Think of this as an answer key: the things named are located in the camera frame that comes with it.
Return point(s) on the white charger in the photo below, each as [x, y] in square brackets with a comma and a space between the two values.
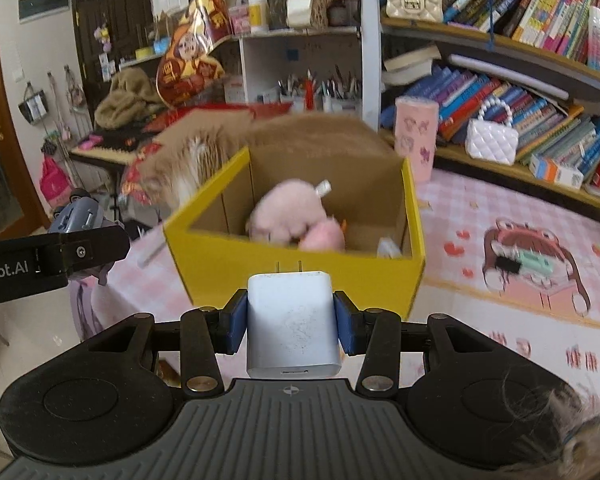
[292, 325]

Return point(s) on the brown fluffy blanket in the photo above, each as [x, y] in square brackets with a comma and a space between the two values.
[125, 100]

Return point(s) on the white bottle yellow label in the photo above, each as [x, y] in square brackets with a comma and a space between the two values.
[257, 12]

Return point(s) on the white quilted purse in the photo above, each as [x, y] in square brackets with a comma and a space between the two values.
[490, 142]

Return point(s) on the yellow cardboard box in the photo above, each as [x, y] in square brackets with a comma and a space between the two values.
[220, 265]

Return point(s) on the brown cat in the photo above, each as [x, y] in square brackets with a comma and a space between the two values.
[300, 130]

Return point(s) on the white paper roll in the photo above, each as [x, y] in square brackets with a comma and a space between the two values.
[505, 76]

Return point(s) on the dark brown door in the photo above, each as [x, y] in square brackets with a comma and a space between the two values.
[110, 10]

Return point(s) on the round pink plush toy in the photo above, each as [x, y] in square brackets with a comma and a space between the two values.
[322, 235]

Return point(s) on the thick paperback book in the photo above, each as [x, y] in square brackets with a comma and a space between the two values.
[412, 56]
[405, 78]

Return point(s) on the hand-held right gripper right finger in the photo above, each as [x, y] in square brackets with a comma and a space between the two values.
[344, 322]

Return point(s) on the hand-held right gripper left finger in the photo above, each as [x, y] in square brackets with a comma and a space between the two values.
[235, 320]

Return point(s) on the orange snack bag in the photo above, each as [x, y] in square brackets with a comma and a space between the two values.
[190, 60]

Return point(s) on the orange and white carton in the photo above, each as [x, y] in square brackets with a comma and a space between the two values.
[550, 170]

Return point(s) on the white shelf unit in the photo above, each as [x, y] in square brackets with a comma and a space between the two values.
[260, 55]

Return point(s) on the pen holders with pens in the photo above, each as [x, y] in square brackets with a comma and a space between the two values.
[330, 102]

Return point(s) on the white crumpled wrapper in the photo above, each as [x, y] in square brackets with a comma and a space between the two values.
[389, 248]

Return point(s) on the pink hanging bag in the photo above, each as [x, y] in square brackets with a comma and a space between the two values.
[55, 180]

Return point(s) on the grey furry animal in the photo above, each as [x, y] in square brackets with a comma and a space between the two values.
[590, 435]

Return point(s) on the curved wooden bookshelf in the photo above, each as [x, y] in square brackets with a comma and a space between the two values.
[420, 29]

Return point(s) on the electric piano keyboard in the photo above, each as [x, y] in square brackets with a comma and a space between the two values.
[105, 149]

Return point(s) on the grey toy car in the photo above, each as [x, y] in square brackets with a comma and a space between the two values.
[80, 212]

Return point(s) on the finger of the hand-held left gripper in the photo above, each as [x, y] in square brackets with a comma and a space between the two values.
[95, 247]

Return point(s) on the pink sticker-covered cylinder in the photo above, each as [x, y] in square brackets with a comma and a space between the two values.
[415, 135]

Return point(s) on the row of books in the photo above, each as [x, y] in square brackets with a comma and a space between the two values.
[530, 120]
[530, 5]

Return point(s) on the pink checked printed mat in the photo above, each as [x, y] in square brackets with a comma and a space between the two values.
[470, 200]

